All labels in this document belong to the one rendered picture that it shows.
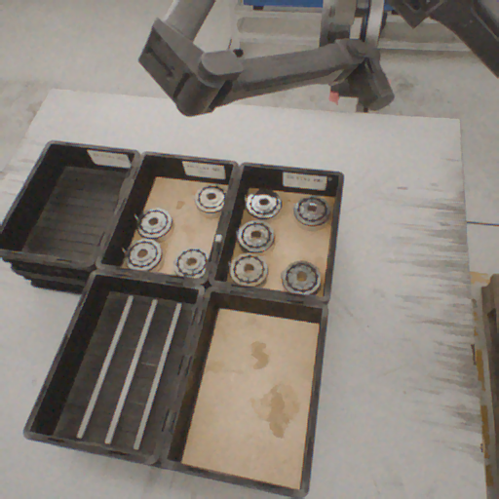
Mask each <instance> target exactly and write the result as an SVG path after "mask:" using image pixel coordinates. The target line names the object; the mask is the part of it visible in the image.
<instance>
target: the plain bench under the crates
mask: <svg viewBox="0 0 499 499"><path fill-rule="evenodd" d="M51 140H59V141H68V142H79V143H88V144H98V145H103V146H107V147H117V148H127V149H135V150H138V151H139V152H140V154H141V153H142V152H144V151H155V152H165V153H174V154H183V156H193V157H202V158H213V159H221V160H231V161H236V162H237V163H238V164H239V166H240V165H241V164H242V163H243V162H250V163H258V164H268V165H278V166H288V167H297V168H306V169H315V170H325V171H336V172H342V173H344V175H345V182H344V190H343V199H341V207H340V216H339V224H338V233H337V242H336V250H335V258H334V266H333V275H332V284H331V293H330V300H329V303H328V305H327V308H328V318H327V327H326V343H325V351H324V360H323V369H322V377H321V386H320V389H321V394H320V403H319V411H318V421H317V430H316V437H315V447H314V455H313V465H312V474H311V482H310V490H309V492H308V494H307V495H306V496H305V498H304V497H303V499H488V496H487V480H486V465H484V449H483V434H482V419H481V416H480V388H479V374H478V364H477V358H476V343H475V328H474V313H473V297H472V291H471V283H470V267H469V253H468V238H467V222H466V208H465V192H464V177H463V172H464V162H463V147H462V132H461V120H458V119H456V118H443V117H428V116H415V115H401V114H388V113H385V114H373V113H361V112H346V111H333V110H320V109H305V108H292V107H279V106H265V105H251V104H239V103H230V104H228V105H225V106H220V107H216V108H215V110H214V111H213V112H212V113H207V114H202V115H197V116H193V117H187V116H184V115H182V114H181V113H180V112H179V111H178V110H177V108H176V105H175V103H174V102H172V101H171V100H170V99H169V98H168V97H157V96H131V95H117V94H107V93H104V92H89V91H76V90H62V89H61V88H50V89H49V90H48V92H47V95H46V97H45V98H44V100H43V102H42V104H41V105H40V107H39V109H38V110H37V112H36V114H35V116H34V117H33V119H32V122H31V124H30V125H29V127H28V129H27V131H26V132H25V134H24V136H23V137H22V139H21V140H20V141H19V143H18V145H17V147H16V149H15V150H14V153H13V155H12V156H11V158H10V160H9V162H8V163H7V165H6V167H5V169H4V170H3V171H2V173H1V175H0V185H1V183H2V180H3V179H5V177H6V175H7V174H8V173H15V174H19V176H25V177H27V176H28V175H29V172H31V170H32V168H33V166H34V165H35V163H36V161H37V159H38V158H39V156H40V154H41V152H42V150H43V149H44V147H45V145H46V143H47V142H49V141H51ZM30 282H31V281H27V280H25V279H24V277H21V276H17V275H16V274H15V273H14V271H12V269H11V263H8V262H3V261H2V258H0V499H295V498H293V497H288V496H284V495H279V494H275V493H270V492H266V491H261V490H256V489H251V488H247V487H242V486H239V485H234V484H230V482H224V481H220V480H212V479H207V478H203V477H198V476H194V475H188V474H184V473H180V472H178V471H173V470H168V469H162V468H157V467H152V466H147V465H143V464H138V463H135V462H130V461H125V460H120V459H116V458H111V457H107V456H102V455H97V454H92V453H89V452H84V451H80V450H74V449H70V448H65V447H61V446H58V447H56V445H55V446H53V445H50V444H44V443H40V442H35V441H28V440H26V439H25V438H24V436H23V428H24V425H25V423H26V420H27V418H28V416H29V415H30V412H31V410H32V407H33V406H34V404H35V401H36V399H37V395H38V393H39V391H41V388H42V386H43V383H44V381H45V379H46V376H47V373H48V370H49V368H50V366H51V364H52V363H53V361H54V358H55V356H56V354H57V351H58V346H59V344H60V342H61V339H62V338H63V335H64V334H65V333H66V331H67V328H68V326H69V323H70V321H71V319H72V315H73V313H74V310H75V308H76V306H77V303H78V301H79V298H80V296H82V294H75V293H69V292H63V291H56V290H50V289H43V288H34V287H32V286H31V285H30Z"/></svg>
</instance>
